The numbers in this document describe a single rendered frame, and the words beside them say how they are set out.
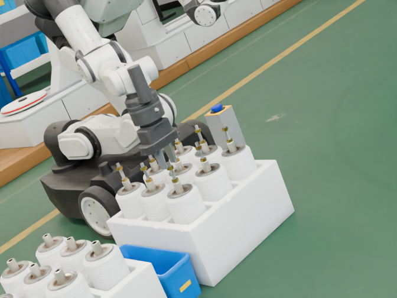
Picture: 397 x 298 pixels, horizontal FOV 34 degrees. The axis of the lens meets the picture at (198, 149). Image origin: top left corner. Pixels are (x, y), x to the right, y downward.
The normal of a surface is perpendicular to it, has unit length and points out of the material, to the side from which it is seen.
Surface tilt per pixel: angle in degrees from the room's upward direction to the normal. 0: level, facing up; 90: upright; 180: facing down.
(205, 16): 98
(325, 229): 0
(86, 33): 68
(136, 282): 90
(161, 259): 88
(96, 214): 90
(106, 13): 142
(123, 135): 90
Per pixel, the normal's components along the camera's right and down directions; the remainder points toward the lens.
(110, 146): -0.63, 0.47
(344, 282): -0.36, -0.88
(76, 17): 0.19, -0.18
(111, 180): 0.24, -0.64
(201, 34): 0.69, -0.04
